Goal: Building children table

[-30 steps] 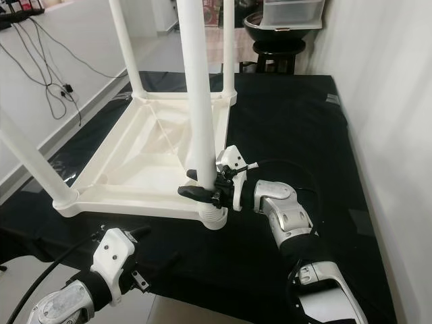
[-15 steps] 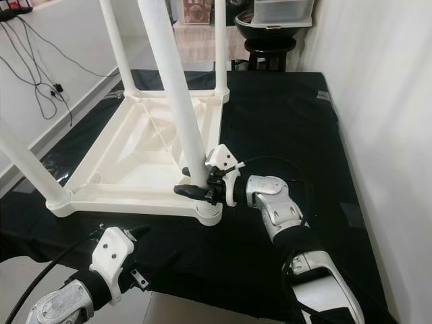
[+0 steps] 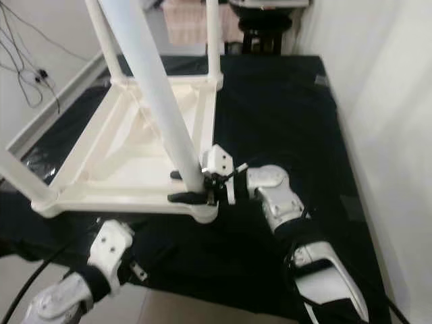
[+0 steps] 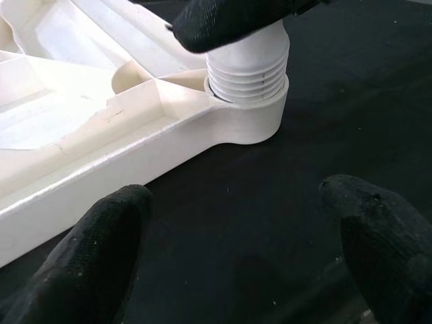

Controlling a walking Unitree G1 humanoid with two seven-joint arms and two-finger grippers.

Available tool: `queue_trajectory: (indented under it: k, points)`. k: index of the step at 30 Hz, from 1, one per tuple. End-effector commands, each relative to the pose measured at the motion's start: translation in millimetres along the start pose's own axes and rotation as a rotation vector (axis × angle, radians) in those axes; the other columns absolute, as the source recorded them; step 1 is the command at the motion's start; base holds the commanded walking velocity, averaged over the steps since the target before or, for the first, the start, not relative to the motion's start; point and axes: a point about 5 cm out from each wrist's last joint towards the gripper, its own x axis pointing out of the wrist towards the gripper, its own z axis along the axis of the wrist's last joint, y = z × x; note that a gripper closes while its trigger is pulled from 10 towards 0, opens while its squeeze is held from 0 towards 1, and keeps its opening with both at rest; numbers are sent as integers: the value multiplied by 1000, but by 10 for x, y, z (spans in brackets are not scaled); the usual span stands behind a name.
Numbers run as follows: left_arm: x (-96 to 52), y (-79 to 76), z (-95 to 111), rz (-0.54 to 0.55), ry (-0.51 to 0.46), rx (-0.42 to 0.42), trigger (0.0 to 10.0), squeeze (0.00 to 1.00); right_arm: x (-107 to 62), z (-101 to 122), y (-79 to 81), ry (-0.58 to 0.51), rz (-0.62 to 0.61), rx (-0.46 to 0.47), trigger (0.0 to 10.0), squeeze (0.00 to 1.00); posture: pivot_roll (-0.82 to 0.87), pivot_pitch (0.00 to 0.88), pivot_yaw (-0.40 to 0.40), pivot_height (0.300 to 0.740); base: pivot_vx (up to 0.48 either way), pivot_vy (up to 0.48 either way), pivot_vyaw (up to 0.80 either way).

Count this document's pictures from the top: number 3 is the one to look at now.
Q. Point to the white plastic table leg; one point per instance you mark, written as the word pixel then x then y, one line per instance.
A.
pixel 27 182
pixel 104 40
pixel 155 88
pixel 214 40

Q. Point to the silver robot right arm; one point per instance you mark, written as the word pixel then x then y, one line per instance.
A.
pixel 290 202

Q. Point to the black tablecloth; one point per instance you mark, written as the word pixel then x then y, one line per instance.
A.
pixel 277 115

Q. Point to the clear plastic bag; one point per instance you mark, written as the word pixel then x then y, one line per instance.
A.
pixel 40 165

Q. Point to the black round stool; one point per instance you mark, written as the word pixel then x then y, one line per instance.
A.
pixel 263 34

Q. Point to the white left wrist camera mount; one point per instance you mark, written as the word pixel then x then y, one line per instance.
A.
pixel 108 250

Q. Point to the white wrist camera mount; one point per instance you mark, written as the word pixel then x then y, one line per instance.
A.
pixel 219 162
pixel 108 250

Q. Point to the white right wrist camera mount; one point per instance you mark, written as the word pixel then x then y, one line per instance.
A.
pixel 219 162

